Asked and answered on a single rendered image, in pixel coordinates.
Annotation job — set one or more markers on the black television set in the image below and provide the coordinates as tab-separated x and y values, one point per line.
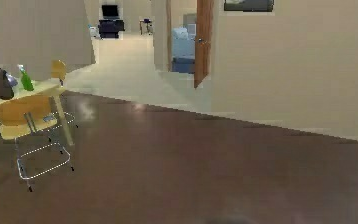
110	11

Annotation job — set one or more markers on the brown wooden room door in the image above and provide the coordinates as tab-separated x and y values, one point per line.
203	40

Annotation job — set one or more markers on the dark television stand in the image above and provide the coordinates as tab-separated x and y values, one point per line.
110	28

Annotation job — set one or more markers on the pale yellow table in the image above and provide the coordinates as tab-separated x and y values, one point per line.
43	89

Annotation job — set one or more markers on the green spray bottle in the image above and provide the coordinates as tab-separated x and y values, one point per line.
26	81

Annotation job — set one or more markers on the dark framed wall picture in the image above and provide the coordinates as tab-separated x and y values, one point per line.
249	5

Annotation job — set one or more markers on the yellow chair with metal frame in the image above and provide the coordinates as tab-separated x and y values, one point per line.
58	69
20	113

